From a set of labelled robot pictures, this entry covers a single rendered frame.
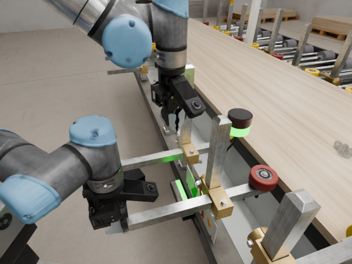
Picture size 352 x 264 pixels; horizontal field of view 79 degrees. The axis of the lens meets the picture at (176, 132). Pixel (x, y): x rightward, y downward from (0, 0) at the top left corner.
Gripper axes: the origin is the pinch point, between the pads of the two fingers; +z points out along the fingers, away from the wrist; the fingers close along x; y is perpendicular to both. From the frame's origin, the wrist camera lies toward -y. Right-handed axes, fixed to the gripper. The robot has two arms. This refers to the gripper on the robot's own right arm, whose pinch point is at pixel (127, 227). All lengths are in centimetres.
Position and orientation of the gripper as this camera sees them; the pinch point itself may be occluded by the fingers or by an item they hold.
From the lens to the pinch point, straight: 65.9
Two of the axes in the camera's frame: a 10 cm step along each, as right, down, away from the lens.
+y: -9.5, 1.7, -2.5
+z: -0.1, 8.0, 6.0
